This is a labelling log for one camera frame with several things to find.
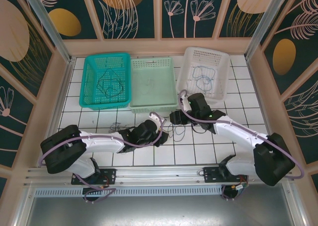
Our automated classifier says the lilac right arm cable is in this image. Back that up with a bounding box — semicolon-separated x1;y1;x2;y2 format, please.
179;89;306;202

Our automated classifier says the aluminium corner post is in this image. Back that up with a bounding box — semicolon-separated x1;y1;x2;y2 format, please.
244;0;290;62
21;0;77;64

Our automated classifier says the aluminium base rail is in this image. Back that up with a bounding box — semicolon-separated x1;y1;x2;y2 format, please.
23;164;296;187

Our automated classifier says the grey metal panel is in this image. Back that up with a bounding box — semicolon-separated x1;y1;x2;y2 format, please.
14;196;306;226

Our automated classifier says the thin purple cable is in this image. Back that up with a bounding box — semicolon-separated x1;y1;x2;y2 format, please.
108;122;124;134

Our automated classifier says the aluminium side rail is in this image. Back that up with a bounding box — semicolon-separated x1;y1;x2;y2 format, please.
38;58;77;168

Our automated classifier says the thin dark blue cable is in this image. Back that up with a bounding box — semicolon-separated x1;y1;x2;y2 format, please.
167;123;186;143

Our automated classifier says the teal plastic basket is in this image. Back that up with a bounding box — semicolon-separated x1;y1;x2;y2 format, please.
79;52;132;111

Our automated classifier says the grey slotted cable duct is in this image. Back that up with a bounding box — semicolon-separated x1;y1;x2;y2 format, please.
33;187;226;197

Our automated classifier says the light green plastic basket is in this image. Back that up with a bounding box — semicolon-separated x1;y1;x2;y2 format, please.
128;57;179;114

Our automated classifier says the lilac left arm cable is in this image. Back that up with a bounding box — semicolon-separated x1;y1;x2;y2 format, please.
40;111;164;203

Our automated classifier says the thin black cable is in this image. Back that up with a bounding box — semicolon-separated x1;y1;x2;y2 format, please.
96;68;125;98

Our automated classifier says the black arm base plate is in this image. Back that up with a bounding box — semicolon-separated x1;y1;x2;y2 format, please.
71;168;117;186
203;166;249;184

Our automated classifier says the lilac arm cable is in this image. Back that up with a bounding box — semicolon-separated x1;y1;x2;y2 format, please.
40;111;164;203
179;89;306;202

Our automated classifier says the white plastic basket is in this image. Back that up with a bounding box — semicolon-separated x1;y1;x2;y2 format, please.
175;46;232;103

